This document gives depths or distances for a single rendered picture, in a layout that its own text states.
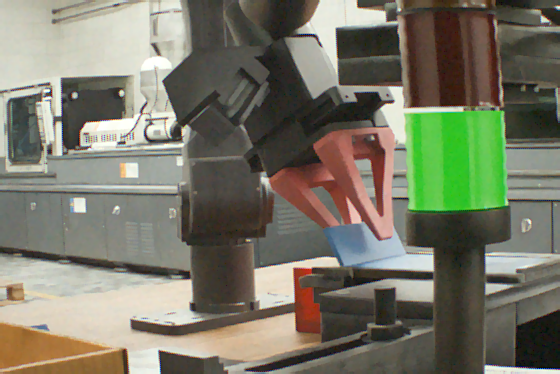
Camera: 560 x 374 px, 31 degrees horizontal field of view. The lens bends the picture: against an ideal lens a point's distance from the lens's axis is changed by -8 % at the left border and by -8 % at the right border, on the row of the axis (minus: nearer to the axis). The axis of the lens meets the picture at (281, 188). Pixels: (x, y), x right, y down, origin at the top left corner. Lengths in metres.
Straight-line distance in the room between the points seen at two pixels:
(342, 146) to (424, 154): 0.36
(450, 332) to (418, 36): 0.10
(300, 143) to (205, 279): 0.33
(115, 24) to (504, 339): 11.68
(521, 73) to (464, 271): 0.27
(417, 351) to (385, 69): 0.17
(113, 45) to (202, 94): 11.54
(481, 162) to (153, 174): 7.97
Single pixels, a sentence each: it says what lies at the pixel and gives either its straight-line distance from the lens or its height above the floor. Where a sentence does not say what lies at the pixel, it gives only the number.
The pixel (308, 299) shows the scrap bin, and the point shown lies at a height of 0.93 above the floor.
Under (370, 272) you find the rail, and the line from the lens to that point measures 0.70.
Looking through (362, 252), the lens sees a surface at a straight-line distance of 0.74.
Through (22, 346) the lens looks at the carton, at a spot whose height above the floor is 0.96.
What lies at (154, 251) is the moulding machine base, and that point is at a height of 0.20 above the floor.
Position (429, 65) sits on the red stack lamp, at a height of 1.10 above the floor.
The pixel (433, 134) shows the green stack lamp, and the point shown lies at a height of 1.08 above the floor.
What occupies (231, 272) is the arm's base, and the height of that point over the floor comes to 0.95.
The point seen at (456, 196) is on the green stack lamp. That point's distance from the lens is 0.37.
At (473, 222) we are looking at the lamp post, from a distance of 0.37.
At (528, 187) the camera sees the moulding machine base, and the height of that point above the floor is 0.72.
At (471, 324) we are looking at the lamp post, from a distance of 0.38.
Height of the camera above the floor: 1.08
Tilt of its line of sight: 3 degrees down
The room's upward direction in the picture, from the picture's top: 3 degrees counter-clockwise
